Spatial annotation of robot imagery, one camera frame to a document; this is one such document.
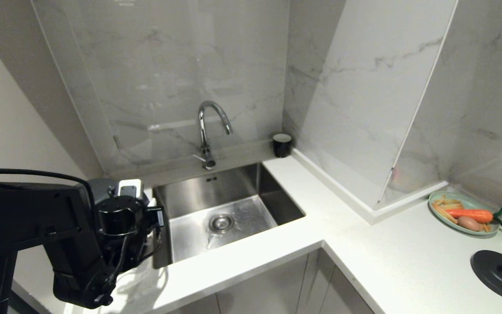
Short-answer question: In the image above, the black cup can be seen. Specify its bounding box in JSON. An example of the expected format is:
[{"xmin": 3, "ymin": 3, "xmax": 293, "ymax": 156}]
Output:
[{"xmin": 272, "ymin": 133, "xmax": 293, "ymax": 158}]

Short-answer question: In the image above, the stainless steel sink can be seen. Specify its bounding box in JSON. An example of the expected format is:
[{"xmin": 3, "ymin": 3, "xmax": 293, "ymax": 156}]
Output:
[{"xmin": 153, "ymin": 162, "xmax": 306, "ymax": 269}]

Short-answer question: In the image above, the chrome curved faucet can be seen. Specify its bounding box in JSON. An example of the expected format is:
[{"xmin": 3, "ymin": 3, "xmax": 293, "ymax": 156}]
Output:
[{"xmin": 192, "ymin": 101, "xmax": 234, "ymax": 170}]

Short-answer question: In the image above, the round sink drain strainer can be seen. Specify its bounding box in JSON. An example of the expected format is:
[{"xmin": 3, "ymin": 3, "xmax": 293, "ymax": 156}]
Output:
[{"xmin": 209, "ymin": 214, "xmax": 235, "ymax": 233}]

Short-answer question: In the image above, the grey cabinet door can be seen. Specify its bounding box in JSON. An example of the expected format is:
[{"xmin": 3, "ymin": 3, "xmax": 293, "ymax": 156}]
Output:
[
  {"xmin": 305, "ymin": 249, "xmax": 376, "ymax": 314},
  {"xmin": 165, "ymin": 293, "xmax": 221, "ymax": 314},
  {"xmin": 215, "ymin": 254, "xmax": 309, "ymax": 314}
]

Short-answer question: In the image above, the green oval plate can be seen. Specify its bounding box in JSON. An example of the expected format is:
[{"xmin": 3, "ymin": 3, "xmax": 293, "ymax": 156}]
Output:
[{"xmin": 428, "ymin": 191, "xmax": 501, "ymax": 236}]

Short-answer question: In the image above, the orange carrot with green leaves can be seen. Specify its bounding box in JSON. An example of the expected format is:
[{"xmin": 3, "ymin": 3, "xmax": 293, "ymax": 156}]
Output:
[{"xmin": 445, "ymin": 200, "xmax": 502, "ymax": 235}]

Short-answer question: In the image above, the brown potato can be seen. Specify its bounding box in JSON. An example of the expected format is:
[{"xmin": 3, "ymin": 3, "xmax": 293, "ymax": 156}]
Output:
[{"xmin": 458, "ymin": 216, "xmax": 482, "ymax": 232}]

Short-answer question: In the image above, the black round lid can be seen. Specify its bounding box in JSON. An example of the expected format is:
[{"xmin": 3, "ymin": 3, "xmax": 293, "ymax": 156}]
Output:
[{"xmin": 471, "ymin": 250, "xmax": 502, "ymax": 303}]

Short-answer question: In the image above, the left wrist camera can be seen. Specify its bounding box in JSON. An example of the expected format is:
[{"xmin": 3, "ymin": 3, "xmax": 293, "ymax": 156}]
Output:
[{"xmin": 118, "ymin": 179, "xmax": 143, "ymax": 199}]

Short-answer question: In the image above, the black cable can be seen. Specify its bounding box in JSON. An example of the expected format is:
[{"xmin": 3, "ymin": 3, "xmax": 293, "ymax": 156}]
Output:
[{"xmin": 0, "ymin": 168, "xmax": 98, "ymax": 210}]

